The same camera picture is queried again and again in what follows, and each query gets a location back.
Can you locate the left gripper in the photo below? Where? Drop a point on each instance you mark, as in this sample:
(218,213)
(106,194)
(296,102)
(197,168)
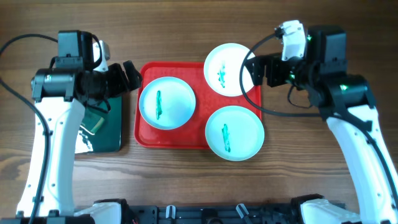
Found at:
(122,84)

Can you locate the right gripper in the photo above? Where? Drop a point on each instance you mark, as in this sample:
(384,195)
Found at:
(272,72)

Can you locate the white plate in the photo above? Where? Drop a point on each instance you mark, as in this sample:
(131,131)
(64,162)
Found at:
(167,103)
(234,133)
(222,67)

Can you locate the yellow green sponge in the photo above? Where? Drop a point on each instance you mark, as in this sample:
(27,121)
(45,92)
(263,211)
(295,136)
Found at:
(91,122)

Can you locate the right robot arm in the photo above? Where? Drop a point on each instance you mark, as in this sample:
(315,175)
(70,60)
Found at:
(314,60)

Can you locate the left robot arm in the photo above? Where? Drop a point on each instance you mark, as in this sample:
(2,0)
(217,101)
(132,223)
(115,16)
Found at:
(77,78)

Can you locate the dark green water tray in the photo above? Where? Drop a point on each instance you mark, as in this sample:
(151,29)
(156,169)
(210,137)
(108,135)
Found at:
(108,137)

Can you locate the red plastic tray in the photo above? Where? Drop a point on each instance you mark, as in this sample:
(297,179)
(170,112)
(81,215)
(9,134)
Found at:
(192,134)

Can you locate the white plate top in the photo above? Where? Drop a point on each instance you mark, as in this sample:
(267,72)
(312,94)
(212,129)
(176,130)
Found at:
(222,67)

